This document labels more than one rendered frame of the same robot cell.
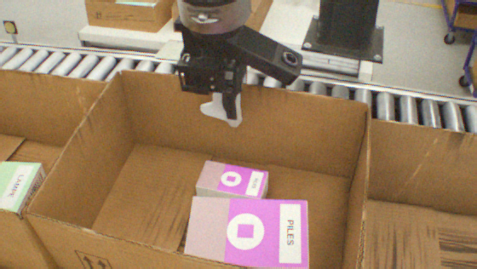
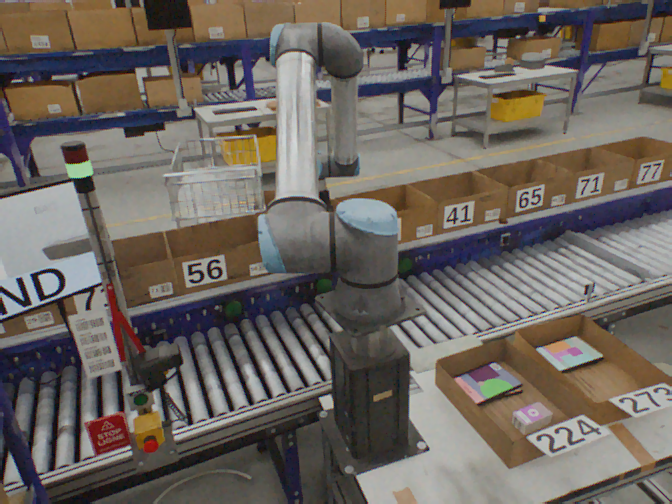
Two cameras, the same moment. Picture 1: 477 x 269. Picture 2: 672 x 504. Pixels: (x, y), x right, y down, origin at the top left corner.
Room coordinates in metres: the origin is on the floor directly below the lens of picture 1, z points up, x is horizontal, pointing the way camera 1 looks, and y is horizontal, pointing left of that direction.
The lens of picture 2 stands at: (2.28, -1.11, 1.98)
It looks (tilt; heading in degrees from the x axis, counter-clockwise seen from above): 27 degrees down; 144
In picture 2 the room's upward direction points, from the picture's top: 3 degrees counter-clockwise
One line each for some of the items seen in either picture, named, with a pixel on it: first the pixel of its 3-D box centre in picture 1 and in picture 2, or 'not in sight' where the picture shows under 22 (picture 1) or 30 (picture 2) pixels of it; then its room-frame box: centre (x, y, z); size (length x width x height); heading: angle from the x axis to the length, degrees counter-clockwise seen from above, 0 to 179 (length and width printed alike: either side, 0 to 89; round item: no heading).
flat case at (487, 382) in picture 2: not in sight; (485, 382); (1.42, 0.05, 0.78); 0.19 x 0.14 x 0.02; 81
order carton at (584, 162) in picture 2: not in sight; (580, 174); (0.79, 1.56, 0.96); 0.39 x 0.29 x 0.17; 76
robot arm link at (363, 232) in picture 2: not in sight; (364, 238); (1.33, -0.36, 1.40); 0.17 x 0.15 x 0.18; 54
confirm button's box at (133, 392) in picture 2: not in sight; (140, 396); (0.98, -0.89, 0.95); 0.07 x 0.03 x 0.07; 77
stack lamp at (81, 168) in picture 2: not in sight; (77, 161); (0.94, -0.88, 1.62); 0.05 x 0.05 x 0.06
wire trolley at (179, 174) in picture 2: not in sight; (225, 218); (-1.01, 0.26, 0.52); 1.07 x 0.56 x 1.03; 153
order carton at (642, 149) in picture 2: not in sight; (636, 162); (0.88, 1.95, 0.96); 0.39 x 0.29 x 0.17; 77
